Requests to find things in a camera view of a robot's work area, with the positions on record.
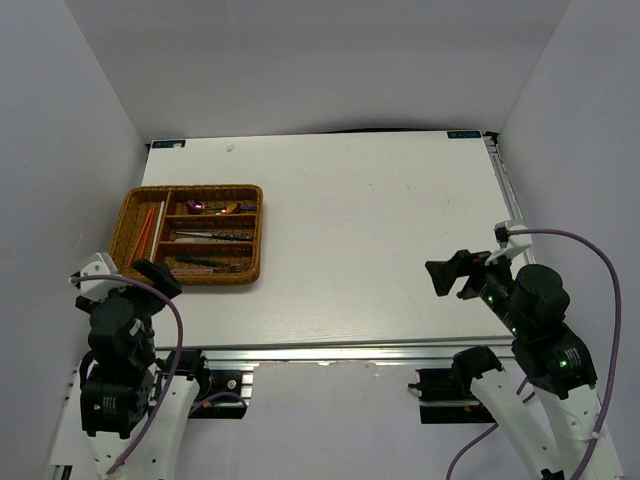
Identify wicker cutlery tray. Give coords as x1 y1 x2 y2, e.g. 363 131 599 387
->
109 184 263 286

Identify aluminium table rail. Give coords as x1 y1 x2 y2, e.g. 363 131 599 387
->
482 130 531 261

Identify fork with pink handle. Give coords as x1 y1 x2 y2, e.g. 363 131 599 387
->
171 266 248 276

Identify rainbow spoon ornate handle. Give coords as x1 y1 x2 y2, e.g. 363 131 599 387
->
214 203 257 215

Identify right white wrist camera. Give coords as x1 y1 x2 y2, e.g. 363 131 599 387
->
485 220 533 266

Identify knife with brown marbled handle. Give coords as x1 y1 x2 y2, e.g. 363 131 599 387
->
176 230 254 242

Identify blue label left corner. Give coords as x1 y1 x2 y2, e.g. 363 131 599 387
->
150 139 186 149

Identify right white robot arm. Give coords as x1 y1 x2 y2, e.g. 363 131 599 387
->
425 250 622 479

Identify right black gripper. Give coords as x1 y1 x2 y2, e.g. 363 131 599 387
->
423 244 526 335

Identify rainbow spoon plain handle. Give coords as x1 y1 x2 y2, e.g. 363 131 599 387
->
186 200 206 212

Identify blue label corner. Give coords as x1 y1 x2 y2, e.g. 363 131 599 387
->
446 130 483 139
150 139 186 149

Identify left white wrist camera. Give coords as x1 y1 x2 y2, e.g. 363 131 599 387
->
68 252 127 302

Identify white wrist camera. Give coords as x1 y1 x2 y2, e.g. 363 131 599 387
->
485 220 533 266
68 252 127 302

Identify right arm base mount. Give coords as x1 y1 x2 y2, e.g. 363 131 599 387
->
408 368 495 425

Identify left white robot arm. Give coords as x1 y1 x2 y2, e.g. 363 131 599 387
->
70 253 212 479

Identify knife with green marbled handle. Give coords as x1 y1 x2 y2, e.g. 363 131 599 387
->
162 242 253 251

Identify blue label right corner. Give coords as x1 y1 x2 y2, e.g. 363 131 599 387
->
446 130 483 139

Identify white chopstick thick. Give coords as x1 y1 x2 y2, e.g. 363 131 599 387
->
149 200 166 261

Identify orange chopstick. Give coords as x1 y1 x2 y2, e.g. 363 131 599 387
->
127 208 155 267
134 212 157 264

